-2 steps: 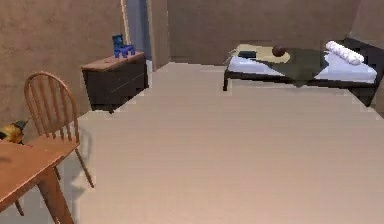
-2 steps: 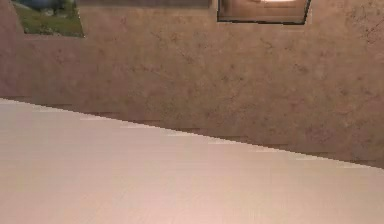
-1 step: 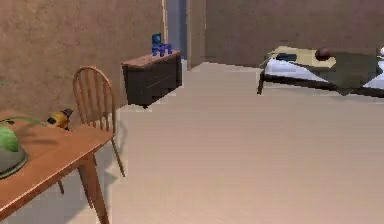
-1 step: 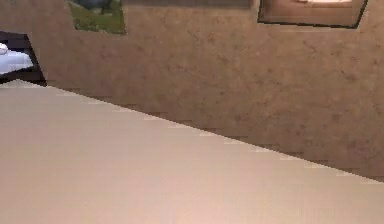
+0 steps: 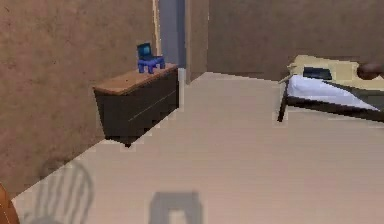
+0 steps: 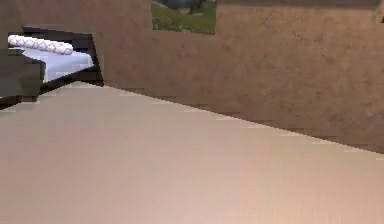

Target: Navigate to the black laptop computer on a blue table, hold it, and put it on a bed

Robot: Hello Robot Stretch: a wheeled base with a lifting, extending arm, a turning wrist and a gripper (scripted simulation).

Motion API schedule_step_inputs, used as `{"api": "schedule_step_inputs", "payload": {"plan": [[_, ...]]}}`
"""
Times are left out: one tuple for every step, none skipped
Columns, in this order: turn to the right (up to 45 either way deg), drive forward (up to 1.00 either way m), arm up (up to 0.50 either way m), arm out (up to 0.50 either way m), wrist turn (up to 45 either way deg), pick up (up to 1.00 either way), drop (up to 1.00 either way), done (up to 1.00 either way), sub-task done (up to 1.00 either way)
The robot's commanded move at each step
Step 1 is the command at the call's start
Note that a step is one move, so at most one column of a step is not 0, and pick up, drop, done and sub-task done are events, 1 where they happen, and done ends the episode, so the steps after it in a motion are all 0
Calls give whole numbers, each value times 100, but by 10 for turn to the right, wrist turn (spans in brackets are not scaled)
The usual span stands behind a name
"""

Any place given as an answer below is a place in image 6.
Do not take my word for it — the black framed bed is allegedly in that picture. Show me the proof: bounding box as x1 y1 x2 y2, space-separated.
0 25 104 111

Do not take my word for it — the white patterned pillow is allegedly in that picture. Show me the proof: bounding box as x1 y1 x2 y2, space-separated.
7 34 74 56

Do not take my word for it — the dark green blanket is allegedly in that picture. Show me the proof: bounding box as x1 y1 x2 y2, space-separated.
0 49 47 99

